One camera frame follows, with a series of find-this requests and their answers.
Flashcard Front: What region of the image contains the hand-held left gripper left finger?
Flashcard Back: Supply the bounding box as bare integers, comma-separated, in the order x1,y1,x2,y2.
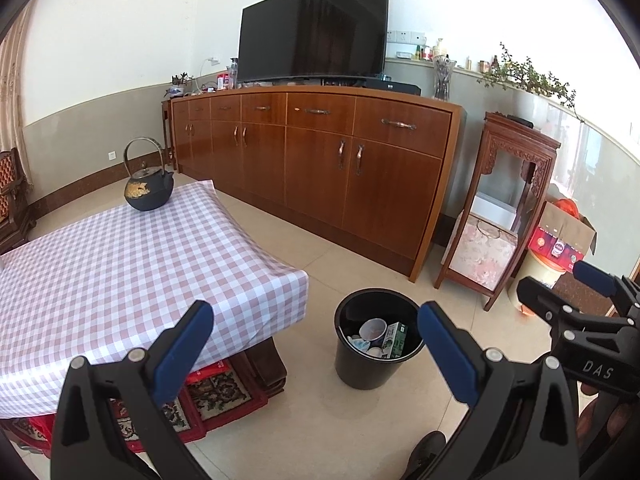
50,300,216,480

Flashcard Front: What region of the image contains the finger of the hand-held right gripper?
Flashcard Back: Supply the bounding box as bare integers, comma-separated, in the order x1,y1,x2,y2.
516,276,596,334
571,259,640,311

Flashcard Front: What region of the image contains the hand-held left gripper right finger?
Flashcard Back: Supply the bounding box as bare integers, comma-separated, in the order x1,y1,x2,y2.
417,301,581,480

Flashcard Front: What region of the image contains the green white carton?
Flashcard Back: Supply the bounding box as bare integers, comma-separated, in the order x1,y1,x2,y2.
382,322,408,359

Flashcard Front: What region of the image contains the blue white paper bowl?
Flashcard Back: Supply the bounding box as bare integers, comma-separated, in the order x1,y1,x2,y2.
359,317,388,343

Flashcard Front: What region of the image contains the black plastic bucket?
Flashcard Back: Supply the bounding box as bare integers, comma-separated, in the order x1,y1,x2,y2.
334,287,426,392

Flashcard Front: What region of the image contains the person's right hand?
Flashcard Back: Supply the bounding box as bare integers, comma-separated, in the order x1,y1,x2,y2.
577,385,640,461

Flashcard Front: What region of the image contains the brown floor mat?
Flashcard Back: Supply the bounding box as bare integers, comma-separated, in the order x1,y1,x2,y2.
550,271,617,318

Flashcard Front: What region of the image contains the white floral bucket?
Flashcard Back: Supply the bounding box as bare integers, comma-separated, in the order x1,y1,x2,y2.
507,247,566,313

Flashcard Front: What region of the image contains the red packet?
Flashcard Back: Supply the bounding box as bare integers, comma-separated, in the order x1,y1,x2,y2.
187,362,231,383

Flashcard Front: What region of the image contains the brown cardboard box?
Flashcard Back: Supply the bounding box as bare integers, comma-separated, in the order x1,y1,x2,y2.
537,200,598,261

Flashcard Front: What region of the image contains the red patterned rug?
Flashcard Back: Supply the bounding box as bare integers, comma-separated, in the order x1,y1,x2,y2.
107,357,268,443

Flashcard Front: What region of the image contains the pink floral box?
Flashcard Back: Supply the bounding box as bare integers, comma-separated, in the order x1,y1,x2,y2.
447,211,521,292

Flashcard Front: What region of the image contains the person's dark shoe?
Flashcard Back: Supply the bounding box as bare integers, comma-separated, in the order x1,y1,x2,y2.
405,430,448,480

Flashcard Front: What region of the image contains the white box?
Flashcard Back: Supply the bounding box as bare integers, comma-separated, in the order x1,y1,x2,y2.
470,191,518,231

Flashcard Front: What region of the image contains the carved wooden stand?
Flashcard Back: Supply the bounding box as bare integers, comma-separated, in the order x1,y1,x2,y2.
434,111,563,312

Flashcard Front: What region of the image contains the black cast iron kettle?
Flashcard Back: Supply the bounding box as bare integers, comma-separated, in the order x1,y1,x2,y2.
123,136,175,212

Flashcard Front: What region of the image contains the red plastic bag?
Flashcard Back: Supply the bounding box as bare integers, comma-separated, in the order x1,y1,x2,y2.
27,412,56,458

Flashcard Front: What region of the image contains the leafy branch plant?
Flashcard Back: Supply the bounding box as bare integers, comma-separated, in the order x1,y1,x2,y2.
477,42,586,121

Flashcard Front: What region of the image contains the wooden sideboard cabinet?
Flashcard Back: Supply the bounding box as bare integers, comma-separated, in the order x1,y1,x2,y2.
170,85,468,283

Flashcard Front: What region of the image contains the wooden upholstered bench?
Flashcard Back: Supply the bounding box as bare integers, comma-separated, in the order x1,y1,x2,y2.
0,147,38,256

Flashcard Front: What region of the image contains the glass vase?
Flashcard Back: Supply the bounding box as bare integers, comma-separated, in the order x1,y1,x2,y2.
431,55,458,102

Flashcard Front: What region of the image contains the small potted plant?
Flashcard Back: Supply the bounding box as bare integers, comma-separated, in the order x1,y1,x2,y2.
167,72,195,98

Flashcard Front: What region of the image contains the black set-top box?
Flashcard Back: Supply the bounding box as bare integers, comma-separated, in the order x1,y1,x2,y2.
365,77,422,96

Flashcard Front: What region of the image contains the beige embroidered curtain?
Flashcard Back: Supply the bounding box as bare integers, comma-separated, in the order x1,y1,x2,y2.
0,5,41,161

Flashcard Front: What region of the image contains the flat screen television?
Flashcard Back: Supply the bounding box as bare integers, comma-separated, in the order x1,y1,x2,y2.
236,0,390,85

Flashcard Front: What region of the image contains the white wall socket strip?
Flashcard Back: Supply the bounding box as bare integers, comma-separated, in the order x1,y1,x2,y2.
385,30,427,45

